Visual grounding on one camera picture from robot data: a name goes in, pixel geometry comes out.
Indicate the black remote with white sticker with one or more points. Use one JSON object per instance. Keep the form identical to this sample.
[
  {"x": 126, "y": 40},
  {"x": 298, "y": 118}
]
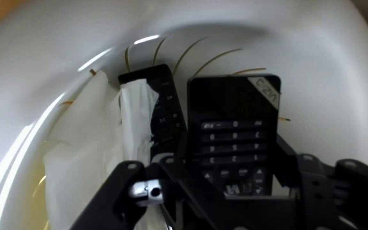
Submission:
[{"x": 235, "y": 128}]

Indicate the white paper sheet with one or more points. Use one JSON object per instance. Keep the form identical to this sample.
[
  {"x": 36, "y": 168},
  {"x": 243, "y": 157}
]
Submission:
[{"x": 86, "y": 148}]

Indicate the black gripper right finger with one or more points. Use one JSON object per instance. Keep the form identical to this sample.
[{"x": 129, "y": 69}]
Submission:
[{"x": 287, "y": 161}]

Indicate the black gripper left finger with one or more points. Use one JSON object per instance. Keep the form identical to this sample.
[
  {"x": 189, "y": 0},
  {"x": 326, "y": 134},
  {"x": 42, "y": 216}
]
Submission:
[{"x": 182, "y": 148}]

